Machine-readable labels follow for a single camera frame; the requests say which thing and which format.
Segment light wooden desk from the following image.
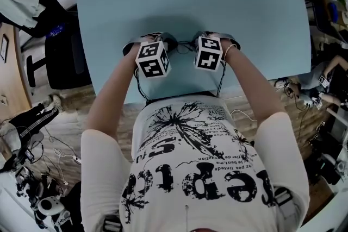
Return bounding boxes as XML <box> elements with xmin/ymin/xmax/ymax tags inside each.
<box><xmin>0</xmin><ymin>21</ymin><xmax>33</xmax><ymax>121</ymax></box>

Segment blue cloth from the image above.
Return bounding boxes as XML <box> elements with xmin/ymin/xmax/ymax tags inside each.
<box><xmin>328</xmin><ymin>2</ymin><xmax>339</xmax><ymax>23</ymax></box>

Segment grey harness strap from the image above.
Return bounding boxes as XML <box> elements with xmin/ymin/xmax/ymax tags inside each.
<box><xmin>274</xmin><ymin>187</ymin><xmax>300</xmax><ymax>227</ymax></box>
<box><xmin>102</xmin><ymin>215</ymin><xmax>123</xmax><ymax>232</ymax></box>

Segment black picture frame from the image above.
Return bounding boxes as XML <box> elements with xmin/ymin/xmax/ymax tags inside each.
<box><xmin>0</xmin><ymin>33</ymin><xmax>10</xmax><ymax>64</ymax></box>

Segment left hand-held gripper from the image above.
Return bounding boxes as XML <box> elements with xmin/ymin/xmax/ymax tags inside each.
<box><xmin>122</xmin><ymin>32</ymin><xmax>179</xmax><ymax>79</ymax></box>

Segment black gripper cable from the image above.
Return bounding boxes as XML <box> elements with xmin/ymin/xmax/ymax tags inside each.
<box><xmin>215</xmin><ymin>60</ymin><xmax>228</xmax><ymax>99</ymax></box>
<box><xmin>134</xmin><ymin>67</ymin><xmax>153</xmax><ymax>103</ymax></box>

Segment person's right hand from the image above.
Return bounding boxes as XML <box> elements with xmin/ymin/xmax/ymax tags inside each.
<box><xmin>208</xmin><ymin>32</ymin><xmax>232</xmax><ymax>41</ymax></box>

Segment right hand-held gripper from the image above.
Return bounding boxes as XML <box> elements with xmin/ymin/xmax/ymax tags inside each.
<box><xmin>191</xmin><ymin>30</ymin><xmax>242</xmax><ymax>73</ymax></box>

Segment person's left forearm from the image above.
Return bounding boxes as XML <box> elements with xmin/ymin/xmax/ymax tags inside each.
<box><xmin>84</xmin><ymin>47</ymin><xmax>140</xmax><ymax>140</ymax></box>

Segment person's right forearm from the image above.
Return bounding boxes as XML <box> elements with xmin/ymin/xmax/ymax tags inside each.
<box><xmin>223</xmin><ymin>40</ymin><xmax>287</xmax><ymax>125</ymax></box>

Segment white and black device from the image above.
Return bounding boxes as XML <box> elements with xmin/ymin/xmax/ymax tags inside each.
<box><xmin>15</xmin><ymin>167</ymin><xmax>73</xmax><ymax>230</ymax></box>

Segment black-rimmed eyeglasses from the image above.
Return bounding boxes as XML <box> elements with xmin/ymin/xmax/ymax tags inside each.
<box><xmin>173</xmin><ymin>40</ymin><xmax>197</xmax><ymax>55</ymax></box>

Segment thin wrist bracelet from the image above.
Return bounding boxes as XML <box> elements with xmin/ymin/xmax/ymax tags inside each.
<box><xmin>223</xmin><ymin>43</ymin><xmax>238</xmax><ymax>61</ymax></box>

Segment black office chair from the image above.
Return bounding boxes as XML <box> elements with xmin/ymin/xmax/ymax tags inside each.
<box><xmin>0</xmin><ymin>0</ymin><xmax>94</xmax><ymax>91</ymax></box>

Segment white printed t-shirt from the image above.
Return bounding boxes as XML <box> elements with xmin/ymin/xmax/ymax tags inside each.
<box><xmin>80</xmin><ymin>93</ymin><xmax>311</xmax><ymax>232</ymax></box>

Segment person's left hand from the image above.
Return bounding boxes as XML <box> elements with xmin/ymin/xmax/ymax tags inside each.
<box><xmin>140</xmin><ymin>34</ymin><xmax>160</xmax><ymax>43</ymax></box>

